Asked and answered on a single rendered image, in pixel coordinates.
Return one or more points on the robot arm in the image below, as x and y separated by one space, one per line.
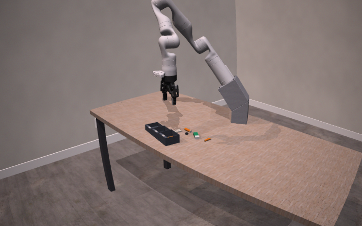
171 40

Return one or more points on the dark grey three-compartment bin rack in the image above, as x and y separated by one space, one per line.
163 134

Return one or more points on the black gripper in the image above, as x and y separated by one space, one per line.
168 86

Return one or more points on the green and white eraser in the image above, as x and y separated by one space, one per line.
196 136

